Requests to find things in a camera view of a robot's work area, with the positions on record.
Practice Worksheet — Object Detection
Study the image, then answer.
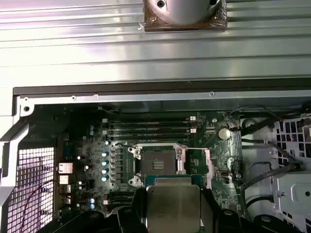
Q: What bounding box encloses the black grey PC case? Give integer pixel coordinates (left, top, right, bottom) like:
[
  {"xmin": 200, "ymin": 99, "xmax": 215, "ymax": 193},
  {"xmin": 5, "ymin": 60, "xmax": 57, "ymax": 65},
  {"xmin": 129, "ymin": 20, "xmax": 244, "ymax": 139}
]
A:
[{"xmin": 0, "ymin": 81, "xmax": 311, "ymax": 233}]

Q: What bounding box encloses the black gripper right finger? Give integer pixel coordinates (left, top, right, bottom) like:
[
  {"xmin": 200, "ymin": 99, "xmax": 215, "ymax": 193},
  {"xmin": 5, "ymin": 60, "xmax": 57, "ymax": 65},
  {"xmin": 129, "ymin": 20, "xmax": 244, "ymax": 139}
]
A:
[{"xmin": 200, "ymin": 188, "xmax": 287, "ymax": 233}]

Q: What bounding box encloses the perforated metal disk bay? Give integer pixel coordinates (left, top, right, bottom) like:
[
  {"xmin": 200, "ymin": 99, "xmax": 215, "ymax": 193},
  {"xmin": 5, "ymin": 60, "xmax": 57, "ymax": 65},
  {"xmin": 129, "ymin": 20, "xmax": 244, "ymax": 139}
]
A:
[{"xmin": 271, "ymin": 113, "xmax": 311, "ymax": 233}]

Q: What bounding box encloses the thin red wire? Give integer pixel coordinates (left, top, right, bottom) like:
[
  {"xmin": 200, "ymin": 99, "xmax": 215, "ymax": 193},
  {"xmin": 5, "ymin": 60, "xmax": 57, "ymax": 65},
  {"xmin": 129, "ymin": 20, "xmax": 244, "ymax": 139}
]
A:
[{"xmin": 20, "ymin": 181, "xmax": 61, "ymax": 231}]

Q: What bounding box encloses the silver ethernet port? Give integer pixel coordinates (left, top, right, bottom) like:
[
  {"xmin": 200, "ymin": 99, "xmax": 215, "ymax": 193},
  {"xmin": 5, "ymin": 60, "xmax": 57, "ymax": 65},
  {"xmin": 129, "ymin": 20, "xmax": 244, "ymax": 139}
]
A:
[{"xmin": 57, "ymin": 162, "xmax": 74, "ymax": 175}]

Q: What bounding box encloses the metal CPU socket cover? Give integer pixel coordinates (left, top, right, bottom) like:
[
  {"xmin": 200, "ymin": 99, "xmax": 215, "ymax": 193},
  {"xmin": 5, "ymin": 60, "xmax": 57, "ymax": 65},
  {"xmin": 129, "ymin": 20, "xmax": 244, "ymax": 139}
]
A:
[{"xmin": 175, "ymin": 142, "xmax": 215, "ymax": 189}]

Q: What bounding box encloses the silver green CPU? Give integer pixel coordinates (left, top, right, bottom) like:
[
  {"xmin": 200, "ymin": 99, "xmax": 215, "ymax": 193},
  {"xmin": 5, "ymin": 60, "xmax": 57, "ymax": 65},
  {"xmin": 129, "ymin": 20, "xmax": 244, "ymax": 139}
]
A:
[{"xmin": 144, "ymin": 173, "xmax": 206, "ymax": 232}]

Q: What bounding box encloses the black RAM slot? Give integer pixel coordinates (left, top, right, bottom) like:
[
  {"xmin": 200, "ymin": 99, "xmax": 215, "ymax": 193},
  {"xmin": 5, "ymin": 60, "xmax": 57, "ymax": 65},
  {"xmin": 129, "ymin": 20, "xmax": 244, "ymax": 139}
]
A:
[
  {"xmin": 102, "ymin": 116, "xmax": 198, "ymax": 123},
  {"xmin": 106, "ymin": 122, "xmax": 198, "ymax": 129},
  {"xmin": 106, "ymin": 197, "xmax": 136, "ymax": 204},
  {"xmin": 106, "ymin": 134, "xmax": 195, "ymax": 142},
  {"xmin": 106, "ymin": 190, "xmax": 137, "ymax": 198},
  {"xmin": 102, "ymin": 128, "xmax": 198, "ymax": 135}
]

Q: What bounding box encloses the green motherboard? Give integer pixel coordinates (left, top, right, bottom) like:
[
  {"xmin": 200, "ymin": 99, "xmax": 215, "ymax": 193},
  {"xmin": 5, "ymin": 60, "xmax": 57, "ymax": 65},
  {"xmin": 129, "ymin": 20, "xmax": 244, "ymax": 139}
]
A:
[{"xmin": 55, "ymin": 106, "xmax": 243, "ymax": 219}]

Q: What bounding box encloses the thick black cable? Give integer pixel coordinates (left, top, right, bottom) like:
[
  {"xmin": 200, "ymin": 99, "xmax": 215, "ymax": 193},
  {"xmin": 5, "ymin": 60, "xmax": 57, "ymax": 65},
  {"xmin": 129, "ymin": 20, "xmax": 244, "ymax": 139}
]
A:
[{"xmin": 266, "ymin": 142, "xmax": 304, "ymax": 170}]

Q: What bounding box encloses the silver coin cell battery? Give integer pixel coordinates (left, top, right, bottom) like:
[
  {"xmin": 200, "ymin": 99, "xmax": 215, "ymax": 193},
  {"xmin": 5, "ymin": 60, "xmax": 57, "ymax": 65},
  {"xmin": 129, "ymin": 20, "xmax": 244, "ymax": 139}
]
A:
[{"xmin": 217, "ymin": 127, "xmax": 231, "ymax": 141}]

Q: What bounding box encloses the thin black wire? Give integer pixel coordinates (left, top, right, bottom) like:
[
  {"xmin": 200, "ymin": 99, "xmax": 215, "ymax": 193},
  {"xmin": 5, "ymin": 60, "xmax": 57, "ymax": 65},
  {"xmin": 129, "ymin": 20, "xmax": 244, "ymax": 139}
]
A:
[{"xmin": 228, "ymin": 104, "xmax": 290, "ymax": 132}]

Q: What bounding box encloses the flat black cable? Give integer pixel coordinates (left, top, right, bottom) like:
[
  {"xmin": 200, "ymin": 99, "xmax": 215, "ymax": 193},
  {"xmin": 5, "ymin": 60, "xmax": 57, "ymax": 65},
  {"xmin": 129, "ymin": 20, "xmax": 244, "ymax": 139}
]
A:
[{"xmin": 242, "ymin": 161, "xmax": 296, "ymax": 195}]

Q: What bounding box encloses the CPU socket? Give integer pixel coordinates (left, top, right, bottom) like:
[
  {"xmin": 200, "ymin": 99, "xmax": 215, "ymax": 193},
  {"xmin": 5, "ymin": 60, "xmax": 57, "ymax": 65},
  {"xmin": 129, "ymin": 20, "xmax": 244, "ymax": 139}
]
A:
[{"xmin": 127, "ymin": 142, "xmax": 189, "ymax": 189}]

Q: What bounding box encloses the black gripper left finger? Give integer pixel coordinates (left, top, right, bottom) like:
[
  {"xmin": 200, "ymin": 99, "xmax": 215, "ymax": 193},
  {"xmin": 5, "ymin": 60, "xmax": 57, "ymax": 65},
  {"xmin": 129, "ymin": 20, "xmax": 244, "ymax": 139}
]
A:
[{"xmin": 42, "ymin": 188, "xmax": 148, "ymax": 233}]

